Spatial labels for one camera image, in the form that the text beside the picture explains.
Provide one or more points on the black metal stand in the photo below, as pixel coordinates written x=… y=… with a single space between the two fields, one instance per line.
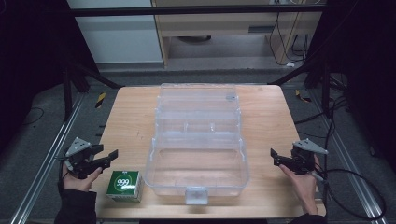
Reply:
x=325 y=90
x=67 y=93

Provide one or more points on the green and white medicine box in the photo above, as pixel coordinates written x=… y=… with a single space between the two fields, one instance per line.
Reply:
x=124 y=186

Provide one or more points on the dark curtain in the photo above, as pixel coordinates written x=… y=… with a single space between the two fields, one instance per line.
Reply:
x=367 y=77
x=31 y=62

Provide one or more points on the white cabinet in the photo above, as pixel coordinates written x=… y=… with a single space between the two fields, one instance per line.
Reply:
x=120 y=37

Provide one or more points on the aluminium floor rail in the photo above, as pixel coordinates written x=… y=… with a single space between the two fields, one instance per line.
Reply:
x=351 y=174
x=46 y=161

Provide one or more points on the black horizontal frame bar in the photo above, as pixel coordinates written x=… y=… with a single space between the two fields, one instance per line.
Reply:
x=186 y=11

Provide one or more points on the yellow and black tape strip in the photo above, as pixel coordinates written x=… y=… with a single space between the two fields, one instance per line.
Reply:
x=302 y=97
x=100 y=100

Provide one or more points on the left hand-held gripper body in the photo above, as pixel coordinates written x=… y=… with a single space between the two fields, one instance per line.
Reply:
x=81 y=157

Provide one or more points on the clear plastic storage box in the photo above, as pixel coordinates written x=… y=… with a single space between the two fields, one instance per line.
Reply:
x=196 y=146

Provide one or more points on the person's right hand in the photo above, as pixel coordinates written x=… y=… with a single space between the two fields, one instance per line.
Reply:
x=302 y=186

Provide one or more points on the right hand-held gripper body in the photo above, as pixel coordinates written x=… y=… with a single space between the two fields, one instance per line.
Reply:
x=304 y=158

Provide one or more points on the light wooden desk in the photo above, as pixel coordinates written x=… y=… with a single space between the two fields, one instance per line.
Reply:
x=218 y=28

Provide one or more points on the person's left hand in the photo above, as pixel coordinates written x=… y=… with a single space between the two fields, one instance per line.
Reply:
x=81 y=182

